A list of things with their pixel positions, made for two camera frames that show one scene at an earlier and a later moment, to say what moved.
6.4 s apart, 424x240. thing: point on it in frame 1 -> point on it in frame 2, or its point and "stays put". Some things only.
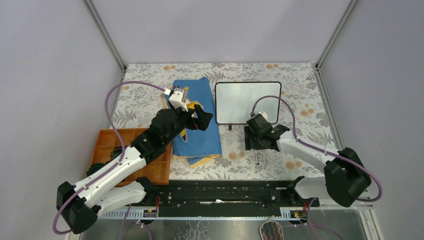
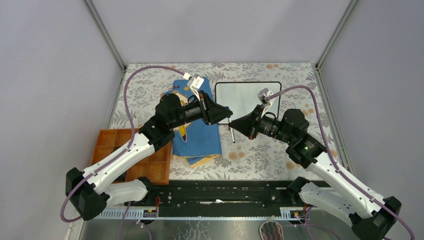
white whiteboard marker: [255, 151] -> [232, 135]
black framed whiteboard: [234, 101] stays put
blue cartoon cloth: [192, 144] stays put
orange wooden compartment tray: [158, 169] stays put
